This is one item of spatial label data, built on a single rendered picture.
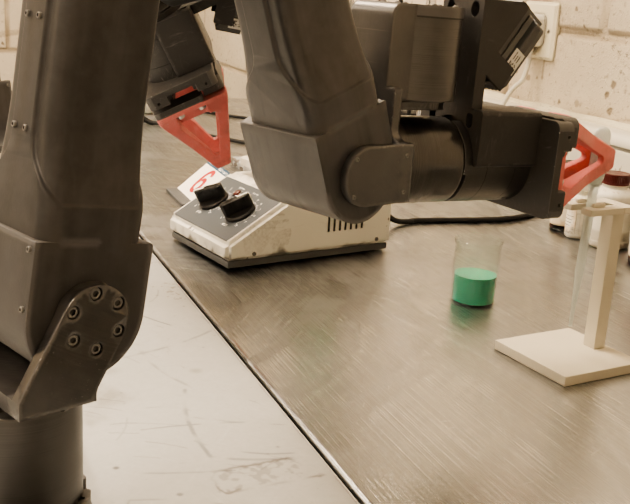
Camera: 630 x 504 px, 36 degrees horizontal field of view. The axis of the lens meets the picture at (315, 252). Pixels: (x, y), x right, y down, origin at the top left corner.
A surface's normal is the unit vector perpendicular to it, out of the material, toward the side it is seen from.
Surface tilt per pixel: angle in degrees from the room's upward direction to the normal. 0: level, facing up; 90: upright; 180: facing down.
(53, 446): 90
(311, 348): 0
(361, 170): 90
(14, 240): 81
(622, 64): 90
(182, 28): 102
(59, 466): 90
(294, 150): 110
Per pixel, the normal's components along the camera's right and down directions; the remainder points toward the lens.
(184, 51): 0.15, 0.48
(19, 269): -0.71, 0.00
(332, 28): 0.70, 0.15
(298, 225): 0.55, 0.26
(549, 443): 0.06, -0.96
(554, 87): -0.92, 0.05
